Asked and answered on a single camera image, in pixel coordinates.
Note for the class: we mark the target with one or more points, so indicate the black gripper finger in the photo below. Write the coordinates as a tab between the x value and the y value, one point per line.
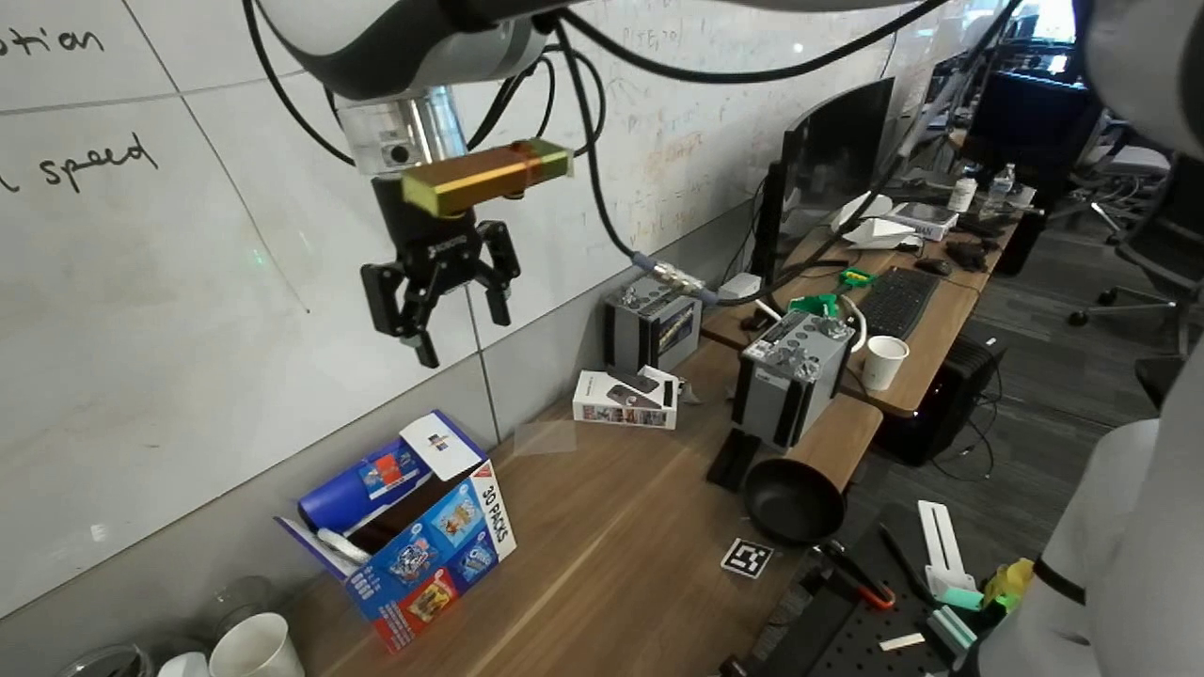
407	314
494	266

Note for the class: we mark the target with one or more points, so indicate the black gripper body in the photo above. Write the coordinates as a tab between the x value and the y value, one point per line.
427	238

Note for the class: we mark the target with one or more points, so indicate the white product box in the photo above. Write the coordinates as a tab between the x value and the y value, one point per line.
623	400

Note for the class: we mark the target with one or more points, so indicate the blue snack packs box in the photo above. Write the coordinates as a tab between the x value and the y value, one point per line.
439	550

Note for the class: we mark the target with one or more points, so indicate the small white adapter box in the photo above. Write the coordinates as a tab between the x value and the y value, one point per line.
739	288

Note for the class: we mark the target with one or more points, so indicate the grey case with sticker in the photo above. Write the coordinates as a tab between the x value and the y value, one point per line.
660	320

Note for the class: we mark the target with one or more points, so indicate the black flat block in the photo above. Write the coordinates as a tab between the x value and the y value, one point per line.
730	458

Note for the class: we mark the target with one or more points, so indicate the grey black metal case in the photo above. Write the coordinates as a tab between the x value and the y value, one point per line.
792	376

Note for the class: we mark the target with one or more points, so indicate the black framed monitor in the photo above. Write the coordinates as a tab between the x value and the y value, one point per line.
841	153

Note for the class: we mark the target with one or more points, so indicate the black bowl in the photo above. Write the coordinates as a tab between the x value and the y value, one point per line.
792	503

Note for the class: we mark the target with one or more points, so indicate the black white fiducial tag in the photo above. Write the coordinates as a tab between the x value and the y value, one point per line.
747	557

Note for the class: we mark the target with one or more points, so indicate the white paper cup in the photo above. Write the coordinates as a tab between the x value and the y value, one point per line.
887	364

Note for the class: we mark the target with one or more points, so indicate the black keyboard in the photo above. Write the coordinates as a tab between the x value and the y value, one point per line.
898	301

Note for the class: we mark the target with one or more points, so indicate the small white mug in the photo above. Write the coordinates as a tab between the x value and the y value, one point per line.
185	668

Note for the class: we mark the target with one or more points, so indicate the wooden side desk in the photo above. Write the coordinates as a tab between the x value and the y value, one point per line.
935	340

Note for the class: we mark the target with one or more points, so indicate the grey bowl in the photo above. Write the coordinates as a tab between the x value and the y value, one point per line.
105	663

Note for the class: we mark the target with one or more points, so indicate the black computer tower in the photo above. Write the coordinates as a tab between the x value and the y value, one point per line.
944	396

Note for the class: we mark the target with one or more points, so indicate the black perforated base board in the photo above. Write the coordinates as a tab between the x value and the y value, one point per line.
841	641

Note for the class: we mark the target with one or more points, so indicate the teal plastic block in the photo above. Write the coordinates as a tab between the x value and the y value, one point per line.
964	616

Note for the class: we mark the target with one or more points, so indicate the yellow green bottle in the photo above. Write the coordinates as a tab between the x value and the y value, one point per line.
1009	586

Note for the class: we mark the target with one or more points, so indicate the black office chair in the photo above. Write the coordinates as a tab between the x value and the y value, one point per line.
1149	238

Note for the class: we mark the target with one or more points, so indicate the amber wrist camera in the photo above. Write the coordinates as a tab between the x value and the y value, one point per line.
489	176

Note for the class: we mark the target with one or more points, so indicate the white plastic bracket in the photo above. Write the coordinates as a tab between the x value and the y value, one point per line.
942	548

